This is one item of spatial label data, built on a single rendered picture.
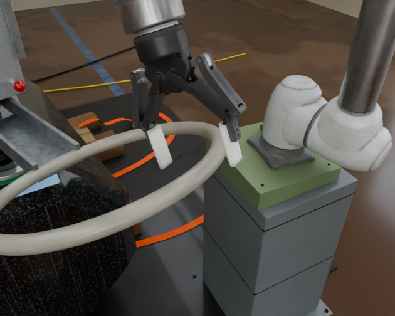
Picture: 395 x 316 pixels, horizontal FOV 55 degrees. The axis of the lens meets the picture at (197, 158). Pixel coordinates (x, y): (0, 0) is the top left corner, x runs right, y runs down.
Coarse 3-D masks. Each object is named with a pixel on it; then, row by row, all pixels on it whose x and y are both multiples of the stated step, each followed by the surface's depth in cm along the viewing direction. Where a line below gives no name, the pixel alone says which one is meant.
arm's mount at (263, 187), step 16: (240, 128) 145; (256, 128) 146; (208, 144) 140; (240, 144) 136; (224, 160) 131; (256, 160) 130; (320, 160) 133; (240, 176) 125; (256, 176) 123; (272, 176) 124; (288, 176) 124; (304, 176) 125; (320, 176) 127; (336, 176) 132; (256, 192) 118; (272, 192) 119; (288, 192) 123; (256, 208) 121
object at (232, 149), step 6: (222, 120) 55; (222, 126) 54; (222, 132) 55; (228, 138) 55; (228, 144) 55; (234, 144) 57; (228, 150) 55; (234, 150) 56; (240, 150) 58; (228, 156) 56; (234, 156) 56; (240, 156) 58; (234, 162) 56
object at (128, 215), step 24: (96, 144) 94; (120, 144) 95; (216, 144) 67; (48, 168) 88; (192, 168) 59; (216, 168) 62; (0, 192) 77; (168, 192) 55; (120, 216) 52; (144, 216) 53; (0, 240) 55; (24, 240) 53; (48, 240) 52; (72, 240) 51
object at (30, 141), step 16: (16, 112) 113; (32, 112) 106; (0, 128) 108; (16, 128) 108; (32, 128) 108; (48, 128) 100; (0, 144) 98; (16, 144) 101; (32, 144) 101; (48, 144) 101; (64, 144) 97; (16, 160) 93; (32, 160) 87; (48, 160) 95; (48, 176) 90
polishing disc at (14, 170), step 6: (12, 162) 127; (0, 168) 125; (6, 168) 125; (12, 168) 125; (18, 168) 125; (0, 174) 122; (6, 174) 122; (12, 174) 122; (18, 174) 124; (0, 180) 121
